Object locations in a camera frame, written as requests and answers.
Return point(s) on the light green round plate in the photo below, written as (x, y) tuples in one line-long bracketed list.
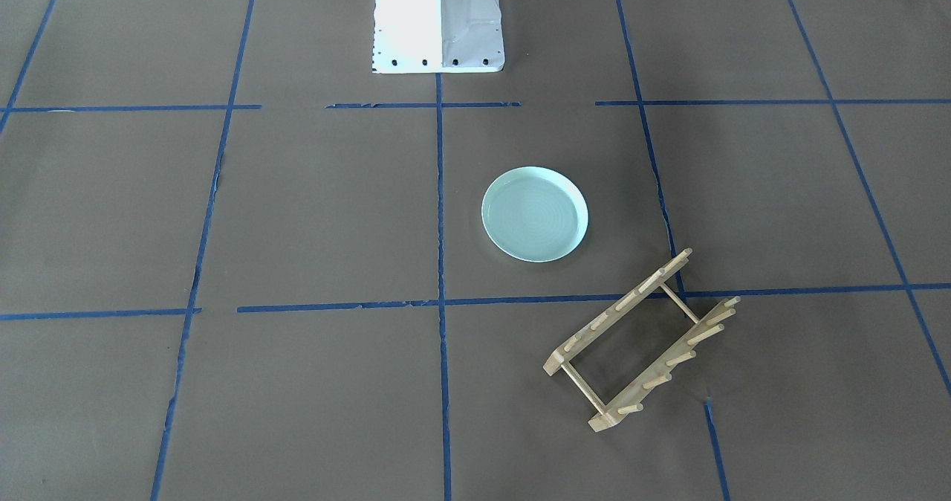
[(534, 214)]

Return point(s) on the wooden dish rack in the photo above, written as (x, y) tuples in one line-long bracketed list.
[(633, 346)]

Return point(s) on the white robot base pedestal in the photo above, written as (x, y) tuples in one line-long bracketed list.
[(431, 36)]

